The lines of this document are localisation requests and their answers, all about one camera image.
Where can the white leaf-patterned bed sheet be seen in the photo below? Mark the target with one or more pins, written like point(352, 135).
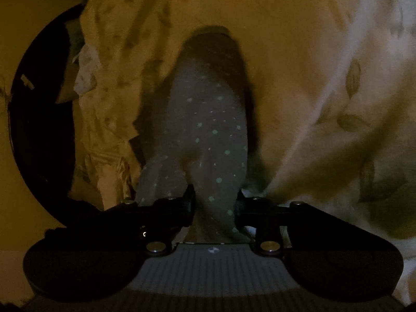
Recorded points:
point(330, 102)

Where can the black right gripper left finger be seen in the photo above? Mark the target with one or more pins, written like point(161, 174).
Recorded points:
point(105, 255)

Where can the grey dotted small sock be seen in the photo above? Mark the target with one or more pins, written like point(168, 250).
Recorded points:
point(193, 132)

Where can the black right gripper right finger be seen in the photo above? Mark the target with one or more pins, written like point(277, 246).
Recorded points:
point(322, 253)

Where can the dark round basket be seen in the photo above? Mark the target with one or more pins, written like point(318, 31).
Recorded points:
point(41, 126)

